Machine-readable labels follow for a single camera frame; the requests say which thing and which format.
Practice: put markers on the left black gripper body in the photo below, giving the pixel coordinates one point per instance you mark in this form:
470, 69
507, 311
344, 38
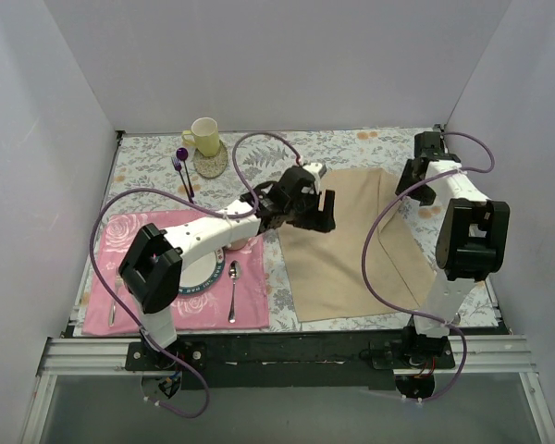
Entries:
315, 213

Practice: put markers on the beige cloth napkin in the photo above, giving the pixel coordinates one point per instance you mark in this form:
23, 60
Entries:
347, 271

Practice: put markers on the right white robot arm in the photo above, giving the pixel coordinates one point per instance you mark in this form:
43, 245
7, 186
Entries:
471, 243

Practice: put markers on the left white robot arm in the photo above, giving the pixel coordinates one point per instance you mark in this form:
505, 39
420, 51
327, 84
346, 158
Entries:
152, 266

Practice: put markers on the cream mug dark rim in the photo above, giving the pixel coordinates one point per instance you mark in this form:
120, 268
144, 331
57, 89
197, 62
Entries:
237, 245

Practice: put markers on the round woven coaster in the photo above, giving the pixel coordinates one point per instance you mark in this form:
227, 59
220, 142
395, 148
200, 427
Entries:
211, 167

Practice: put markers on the silver metal spoon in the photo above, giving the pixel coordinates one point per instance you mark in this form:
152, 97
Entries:
234, 274

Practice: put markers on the yellow mug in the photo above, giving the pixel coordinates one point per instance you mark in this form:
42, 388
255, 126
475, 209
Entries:
203, 135

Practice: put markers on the pink floral placemat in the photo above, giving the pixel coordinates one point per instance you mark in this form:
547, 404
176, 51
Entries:
207, 310

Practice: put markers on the white plate teal rim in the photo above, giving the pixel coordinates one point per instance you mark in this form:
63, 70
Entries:
202, 274

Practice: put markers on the purple plastic fork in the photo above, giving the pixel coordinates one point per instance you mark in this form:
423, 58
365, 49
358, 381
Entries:
178, 168

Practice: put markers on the purple plastic spoon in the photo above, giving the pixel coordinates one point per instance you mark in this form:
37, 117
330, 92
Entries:
182, 155

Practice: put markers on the floral tablecloth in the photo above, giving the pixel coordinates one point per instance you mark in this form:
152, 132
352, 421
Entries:
143, 180

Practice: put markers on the silver metal fork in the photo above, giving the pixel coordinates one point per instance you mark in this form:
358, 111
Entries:
118, 284

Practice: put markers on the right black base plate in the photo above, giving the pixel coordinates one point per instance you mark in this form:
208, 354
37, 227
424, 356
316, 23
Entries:
410, 354

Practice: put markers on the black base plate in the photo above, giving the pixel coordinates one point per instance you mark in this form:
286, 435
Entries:
410, 354
166, 356

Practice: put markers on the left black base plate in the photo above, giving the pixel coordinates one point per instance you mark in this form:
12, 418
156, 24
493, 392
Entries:
166, 356

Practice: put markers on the aluminium frame rail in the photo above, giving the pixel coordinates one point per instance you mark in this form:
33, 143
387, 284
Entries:
476, 354

